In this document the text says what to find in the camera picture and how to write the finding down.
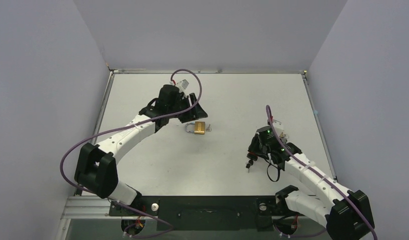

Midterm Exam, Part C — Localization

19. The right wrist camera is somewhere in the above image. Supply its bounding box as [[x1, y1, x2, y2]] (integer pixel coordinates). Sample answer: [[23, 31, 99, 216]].
[[272, 119, 285, 135]]

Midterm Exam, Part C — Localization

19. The silver key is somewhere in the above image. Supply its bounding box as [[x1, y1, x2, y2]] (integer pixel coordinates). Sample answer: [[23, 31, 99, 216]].
[[205, 124, 212, 132]]

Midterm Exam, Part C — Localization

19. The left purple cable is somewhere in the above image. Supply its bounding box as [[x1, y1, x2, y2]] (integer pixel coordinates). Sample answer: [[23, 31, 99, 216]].
[[60, 68, 203, 195]]

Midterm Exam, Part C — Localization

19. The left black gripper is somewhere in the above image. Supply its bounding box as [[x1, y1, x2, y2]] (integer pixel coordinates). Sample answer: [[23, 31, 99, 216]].
[[168, 94, 207, 124]]

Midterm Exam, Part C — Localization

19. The small padlock with keys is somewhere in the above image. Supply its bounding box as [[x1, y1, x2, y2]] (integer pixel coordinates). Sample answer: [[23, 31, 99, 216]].
[[279, 132, 289, 140]]

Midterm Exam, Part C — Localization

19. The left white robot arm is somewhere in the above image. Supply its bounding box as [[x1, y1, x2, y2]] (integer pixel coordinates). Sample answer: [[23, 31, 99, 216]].
[[74, 84, 208, 215]]

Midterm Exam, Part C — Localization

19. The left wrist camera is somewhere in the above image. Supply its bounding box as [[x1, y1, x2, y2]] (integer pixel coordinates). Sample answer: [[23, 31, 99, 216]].
[[174, 79, 189, 93]]

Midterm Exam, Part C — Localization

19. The brass padlock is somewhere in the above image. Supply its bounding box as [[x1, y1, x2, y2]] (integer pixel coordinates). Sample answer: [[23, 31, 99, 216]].
[[184, 121, 207, 135]]

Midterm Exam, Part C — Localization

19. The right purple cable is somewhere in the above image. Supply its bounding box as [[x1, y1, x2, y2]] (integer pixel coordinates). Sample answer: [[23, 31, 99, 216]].
[[265, 104, 379, 240]]

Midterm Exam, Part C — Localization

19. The purple cable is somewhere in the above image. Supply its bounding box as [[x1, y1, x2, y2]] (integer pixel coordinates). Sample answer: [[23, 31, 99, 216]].
[[265, 104, 379, 240], [60, 68, 203, 195]]

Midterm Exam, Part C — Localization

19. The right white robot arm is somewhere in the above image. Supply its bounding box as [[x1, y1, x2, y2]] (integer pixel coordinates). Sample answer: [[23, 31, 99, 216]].
[[246, 125, 375, 240]]

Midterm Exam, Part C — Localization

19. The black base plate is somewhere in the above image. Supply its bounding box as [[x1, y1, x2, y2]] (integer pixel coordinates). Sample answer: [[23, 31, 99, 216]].
[[108, 195, 308, 233]]

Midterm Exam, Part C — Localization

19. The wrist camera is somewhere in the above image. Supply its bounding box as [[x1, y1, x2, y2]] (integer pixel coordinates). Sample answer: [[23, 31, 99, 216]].
[[272, 119, 285, 135], [174, 79, 189, 93]]

